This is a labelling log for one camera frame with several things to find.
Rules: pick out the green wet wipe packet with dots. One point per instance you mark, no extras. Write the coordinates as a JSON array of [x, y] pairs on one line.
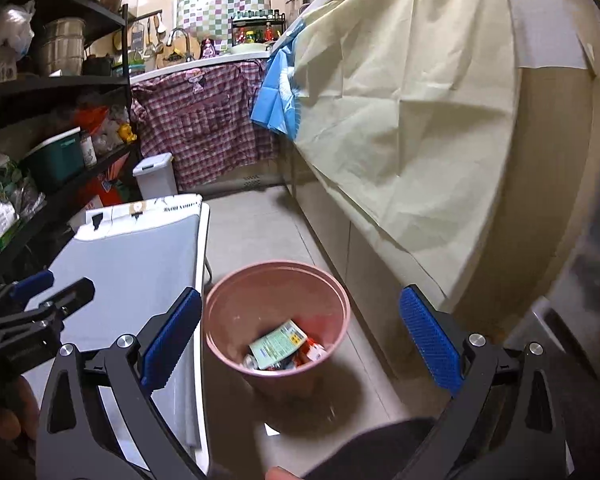
[[275, 350]]

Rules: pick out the white lidded trash can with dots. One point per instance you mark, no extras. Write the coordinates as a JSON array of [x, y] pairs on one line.
[[155, 176]]

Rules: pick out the red plaid cloth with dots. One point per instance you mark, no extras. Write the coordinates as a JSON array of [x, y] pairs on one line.
[[202, 116]]

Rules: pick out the kitchen faucet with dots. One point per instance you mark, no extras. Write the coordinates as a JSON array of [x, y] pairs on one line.
[[179, 46]]

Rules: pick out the grey fabric table cover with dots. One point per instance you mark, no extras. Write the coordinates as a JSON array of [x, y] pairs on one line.
[[140, 257]]

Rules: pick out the person's left hand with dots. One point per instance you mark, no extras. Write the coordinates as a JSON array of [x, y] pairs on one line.
[[19, 413]]

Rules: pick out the black storage shelf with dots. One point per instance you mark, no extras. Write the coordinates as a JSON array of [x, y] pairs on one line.
[[37, 109]]

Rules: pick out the metal pot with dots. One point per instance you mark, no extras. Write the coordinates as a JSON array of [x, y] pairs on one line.
[[61, 50]]

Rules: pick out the green white food bag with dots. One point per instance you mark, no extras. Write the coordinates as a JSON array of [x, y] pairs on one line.
[[20, 199]]

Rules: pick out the yellow toy duck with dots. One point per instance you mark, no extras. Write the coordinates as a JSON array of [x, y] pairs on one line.
[[126, 134]]

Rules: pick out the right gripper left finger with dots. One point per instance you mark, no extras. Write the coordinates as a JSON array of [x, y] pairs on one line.
[[98, 419]]

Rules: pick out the pink plastic trash bin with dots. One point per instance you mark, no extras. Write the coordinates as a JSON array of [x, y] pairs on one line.
[[253, 302]]

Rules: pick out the small white jar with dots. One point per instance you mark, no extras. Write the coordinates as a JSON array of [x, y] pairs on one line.
[[88, 151]]

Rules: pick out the red ointment box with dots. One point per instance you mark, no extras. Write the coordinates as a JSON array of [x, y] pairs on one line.
[[311, 351]]

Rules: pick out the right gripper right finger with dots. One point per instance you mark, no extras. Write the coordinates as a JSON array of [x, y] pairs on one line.
[[501, 421]]

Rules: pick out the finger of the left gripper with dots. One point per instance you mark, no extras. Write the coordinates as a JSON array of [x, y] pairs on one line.
[[65, 297], [23, 291]]

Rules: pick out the teal storage box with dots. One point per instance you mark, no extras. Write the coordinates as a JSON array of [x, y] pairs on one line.
[[55, 160]]

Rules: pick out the black spice rack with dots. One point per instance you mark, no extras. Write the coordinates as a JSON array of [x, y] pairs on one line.
[[257, 27]]

